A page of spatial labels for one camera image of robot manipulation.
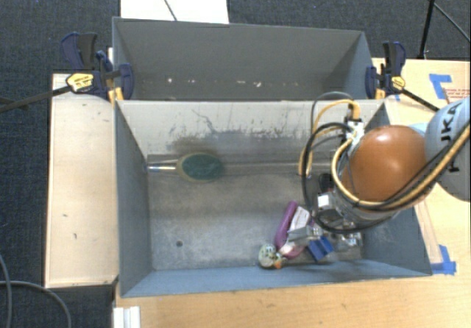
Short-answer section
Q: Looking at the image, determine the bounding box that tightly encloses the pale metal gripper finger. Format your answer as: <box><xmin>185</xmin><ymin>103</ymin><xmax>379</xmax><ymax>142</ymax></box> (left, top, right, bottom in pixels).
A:
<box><xmin>286</xmin><ymin>225</ymin><xmax>325</xmax><ymax>246</ymax></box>

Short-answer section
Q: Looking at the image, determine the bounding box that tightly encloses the purple ring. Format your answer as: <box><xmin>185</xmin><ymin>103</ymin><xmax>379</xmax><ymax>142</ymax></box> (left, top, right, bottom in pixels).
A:
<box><xmin>274</xmin><ymin>200</ymin><xmax>314</xmax><ymax>260</ymax></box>

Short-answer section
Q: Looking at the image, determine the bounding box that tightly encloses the black cylinder on white bracket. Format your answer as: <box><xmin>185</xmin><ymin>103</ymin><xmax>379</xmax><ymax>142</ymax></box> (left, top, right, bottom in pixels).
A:
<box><xmin>316</xmin><ymin>172</ymin><xmax>336</xmax><ymax>210</ymax></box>

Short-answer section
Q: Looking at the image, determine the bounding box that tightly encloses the grey metal bin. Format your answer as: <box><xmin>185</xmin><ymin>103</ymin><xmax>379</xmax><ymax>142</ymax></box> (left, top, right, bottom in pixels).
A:
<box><xmin>111</xmin><ymin>16</ymin><xmax>433</xmax><ymax>299</ymax></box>

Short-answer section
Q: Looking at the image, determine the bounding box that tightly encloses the green oval brush clear handle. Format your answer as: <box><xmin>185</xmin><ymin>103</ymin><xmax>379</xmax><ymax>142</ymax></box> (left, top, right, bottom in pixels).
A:
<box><xmin>146</xmin><ymin>151</ymin><xmax>226</xmax><ymax>185</ymax></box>

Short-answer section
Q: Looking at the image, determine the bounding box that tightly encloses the white and pink packet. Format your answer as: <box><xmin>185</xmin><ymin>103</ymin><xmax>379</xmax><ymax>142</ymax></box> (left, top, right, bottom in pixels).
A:
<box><xmin>289</xmin><ymin>207</ymin><xmax>313</xmax><ymax>232</ymax></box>

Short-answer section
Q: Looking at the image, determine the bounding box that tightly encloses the blue ribbed block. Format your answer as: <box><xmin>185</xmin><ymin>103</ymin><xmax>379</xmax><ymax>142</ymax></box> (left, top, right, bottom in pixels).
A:
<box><xmin>306</xmin><ymin>236</ymin><xmax>335</xmax><ymax>262</ymax></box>

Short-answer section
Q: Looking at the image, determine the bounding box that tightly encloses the spotted toy animal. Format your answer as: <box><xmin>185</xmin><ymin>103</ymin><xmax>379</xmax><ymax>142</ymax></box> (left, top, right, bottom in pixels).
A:
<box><xmin>258</xmin><ymin>243</ymin><xmax>288</xmax><ymax>270</ymax></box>

